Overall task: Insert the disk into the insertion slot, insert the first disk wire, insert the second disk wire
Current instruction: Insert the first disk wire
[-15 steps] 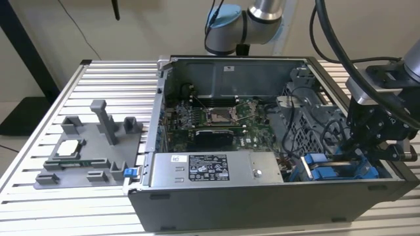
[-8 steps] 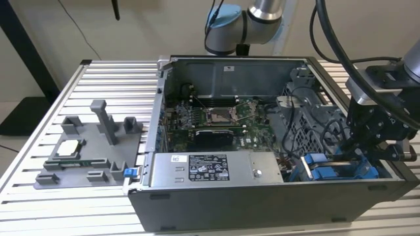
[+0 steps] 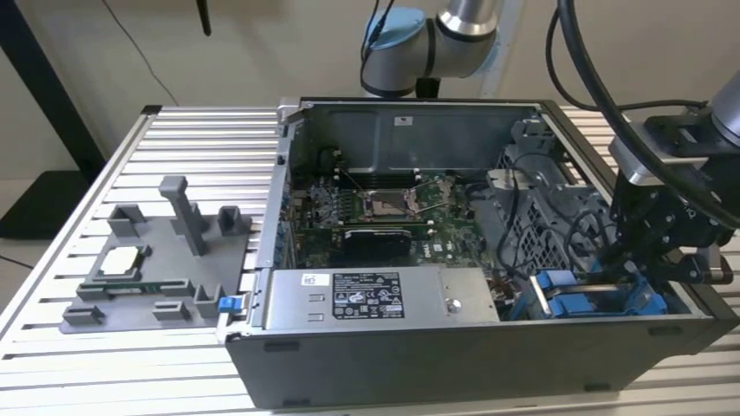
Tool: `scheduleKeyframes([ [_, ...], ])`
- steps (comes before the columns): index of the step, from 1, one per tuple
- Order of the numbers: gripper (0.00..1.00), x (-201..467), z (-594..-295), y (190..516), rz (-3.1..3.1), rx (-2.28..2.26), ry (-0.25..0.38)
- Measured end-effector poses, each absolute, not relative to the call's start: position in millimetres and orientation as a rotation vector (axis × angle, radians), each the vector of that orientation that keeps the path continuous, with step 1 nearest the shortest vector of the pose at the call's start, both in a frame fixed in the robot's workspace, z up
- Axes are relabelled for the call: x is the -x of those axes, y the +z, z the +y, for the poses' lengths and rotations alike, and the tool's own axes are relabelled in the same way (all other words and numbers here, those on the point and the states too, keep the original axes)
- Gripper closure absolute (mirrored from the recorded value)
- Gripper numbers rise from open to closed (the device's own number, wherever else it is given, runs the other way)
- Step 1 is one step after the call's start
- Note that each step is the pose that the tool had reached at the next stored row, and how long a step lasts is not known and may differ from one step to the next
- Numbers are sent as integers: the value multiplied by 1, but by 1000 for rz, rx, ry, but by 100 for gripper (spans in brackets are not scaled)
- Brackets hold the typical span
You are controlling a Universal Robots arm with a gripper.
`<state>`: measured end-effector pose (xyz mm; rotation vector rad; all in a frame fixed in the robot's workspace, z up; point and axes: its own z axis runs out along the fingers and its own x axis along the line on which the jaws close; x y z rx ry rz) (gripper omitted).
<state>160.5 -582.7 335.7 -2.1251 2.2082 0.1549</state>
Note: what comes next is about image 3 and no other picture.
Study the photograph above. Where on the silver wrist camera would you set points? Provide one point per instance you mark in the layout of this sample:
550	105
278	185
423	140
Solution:
642	167

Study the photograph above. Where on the black camera bracket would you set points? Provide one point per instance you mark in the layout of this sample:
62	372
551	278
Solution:
677	130

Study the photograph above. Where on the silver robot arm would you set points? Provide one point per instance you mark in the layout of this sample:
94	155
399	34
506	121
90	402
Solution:
399	65

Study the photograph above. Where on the CPU socket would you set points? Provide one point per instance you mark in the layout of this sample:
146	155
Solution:
383	203

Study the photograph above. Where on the grey metal disk bay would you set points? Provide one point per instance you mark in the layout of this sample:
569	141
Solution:
538	225

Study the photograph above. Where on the black antenna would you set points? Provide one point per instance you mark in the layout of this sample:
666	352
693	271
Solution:
203	17

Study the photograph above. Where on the thin metal locking lever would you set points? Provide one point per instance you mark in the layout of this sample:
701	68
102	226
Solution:
353	180

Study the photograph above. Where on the hard disk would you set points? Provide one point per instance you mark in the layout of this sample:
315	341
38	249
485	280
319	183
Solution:
558	278

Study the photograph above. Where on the green motherboard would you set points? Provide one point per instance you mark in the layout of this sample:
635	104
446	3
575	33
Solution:
457	225

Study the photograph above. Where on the black graphics card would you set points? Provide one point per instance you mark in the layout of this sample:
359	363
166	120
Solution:
379	245

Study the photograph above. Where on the grey parts rack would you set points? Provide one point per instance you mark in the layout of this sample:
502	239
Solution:
169	260

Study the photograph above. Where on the blue disk carrier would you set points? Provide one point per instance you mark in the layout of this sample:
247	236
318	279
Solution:
570	305

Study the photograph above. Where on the silver power supply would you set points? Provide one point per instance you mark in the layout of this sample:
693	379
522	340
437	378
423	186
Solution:
290	299

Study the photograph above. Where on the green RAM stick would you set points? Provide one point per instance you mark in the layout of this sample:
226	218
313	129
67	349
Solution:
151	286

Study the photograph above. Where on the blue case latch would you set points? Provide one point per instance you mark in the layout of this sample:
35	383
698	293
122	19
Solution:
230	303

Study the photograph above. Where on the silver CPU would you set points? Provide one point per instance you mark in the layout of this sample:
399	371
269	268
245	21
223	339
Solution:
121	261

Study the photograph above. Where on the black PC case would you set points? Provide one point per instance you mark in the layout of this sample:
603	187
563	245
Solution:
463	368

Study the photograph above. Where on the black RAM slot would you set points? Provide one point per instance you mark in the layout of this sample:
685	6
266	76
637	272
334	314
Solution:
377	174
387	225
377	179
387	220

